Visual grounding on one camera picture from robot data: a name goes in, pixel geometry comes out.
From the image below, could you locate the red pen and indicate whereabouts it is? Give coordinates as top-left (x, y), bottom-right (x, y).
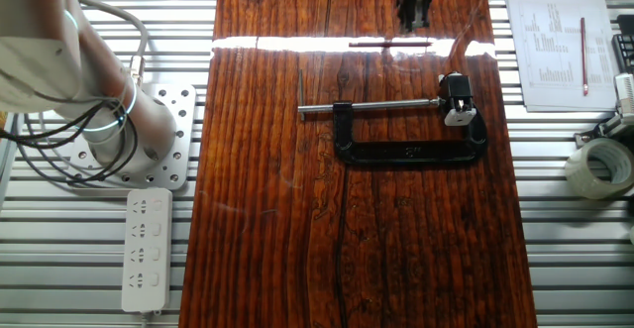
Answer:
top-left (580, 17), bottom-right (589, 96)

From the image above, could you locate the printed paper sheet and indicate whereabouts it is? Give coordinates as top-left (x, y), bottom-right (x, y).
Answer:
top-left (505, 0), bottom-right (620, 113)

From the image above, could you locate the clear tape roll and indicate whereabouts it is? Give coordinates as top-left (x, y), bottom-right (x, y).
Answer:
top-left (565, 137), bottom-right (634, 200)

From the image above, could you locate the black C-clamp with steel screw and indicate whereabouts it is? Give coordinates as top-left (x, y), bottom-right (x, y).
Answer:
top-left (296, 68), bottom-right (489, 165)

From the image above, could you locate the silver handheld device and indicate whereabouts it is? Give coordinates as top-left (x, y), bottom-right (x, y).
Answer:
top-left (613, 72), bottom-right (634, 119)

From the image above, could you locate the thick grey cable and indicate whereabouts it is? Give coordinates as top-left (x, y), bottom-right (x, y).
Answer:
top-left (73, 0), bottom-right (151, 86)

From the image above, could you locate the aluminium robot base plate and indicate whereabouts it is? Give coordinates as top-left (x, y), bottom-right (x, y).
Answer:
top-left (68, 83), bottom-right (198, 190)

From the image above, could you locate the white power strip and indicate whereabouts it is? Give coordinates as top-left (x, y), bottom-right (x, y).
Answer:
top-left (121, 187), bottom-right (173, 314)

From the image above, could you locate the brown wooden board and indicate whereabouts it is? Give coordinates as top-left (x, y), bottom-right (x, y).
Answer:
top-left (178, 0), bottom-right (539, 328)

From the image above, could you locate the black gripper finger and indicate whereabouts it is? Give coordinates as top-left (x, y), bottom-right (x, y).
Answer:
top-left (397, 0), bottom-right (416, 32)
top-left (415, 0), bottom-right (437, 30)

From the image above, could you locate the red pencil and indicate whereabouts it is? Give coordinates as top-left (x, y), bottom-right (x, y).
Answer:
top-left (349, 42), bottom-right (433, 49)

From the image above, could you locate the black white pencil sharpener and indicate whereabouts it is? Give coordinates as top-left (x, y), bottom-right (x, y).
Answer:
top-left (438, 72), bottom-right (477, 127)

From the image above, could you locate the black keyboard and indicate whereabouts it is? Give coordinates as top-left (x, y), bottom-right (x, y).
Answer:
top-left (611, 14), bottom-right (634, 74)

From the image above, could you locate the small metal clip tool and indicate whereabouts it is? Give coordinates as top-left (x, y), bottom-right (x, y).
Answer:
top-left (574, 114), bottom-right (634, 149)

